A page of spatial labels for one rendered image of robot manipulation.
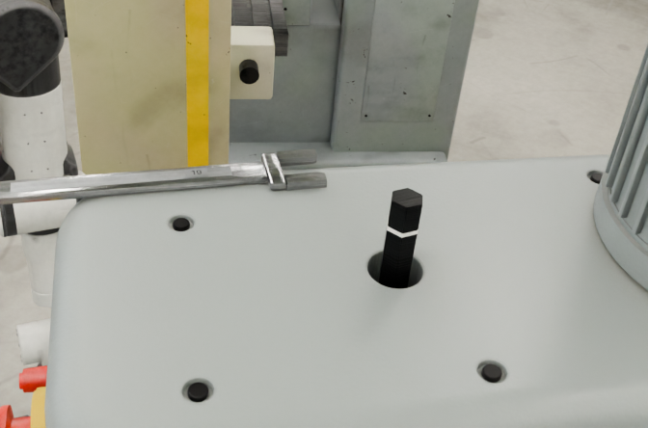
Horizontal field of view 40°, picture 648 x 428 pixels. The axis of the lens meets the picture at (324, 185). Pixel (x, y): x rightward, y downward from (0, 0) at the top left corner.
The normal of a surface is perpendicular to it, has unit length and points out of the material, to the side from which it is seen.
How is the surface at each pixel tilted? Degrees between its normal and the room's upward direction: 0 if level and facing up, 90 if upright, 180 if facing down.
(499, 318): 0
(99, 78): 90
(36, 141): 89
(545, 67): 0
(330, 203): 0
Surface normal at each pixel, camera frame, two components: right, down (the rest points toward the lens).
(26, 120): 0.39, 0.56
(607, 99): 0.08, -0.80
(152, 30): 0.19, 0.60
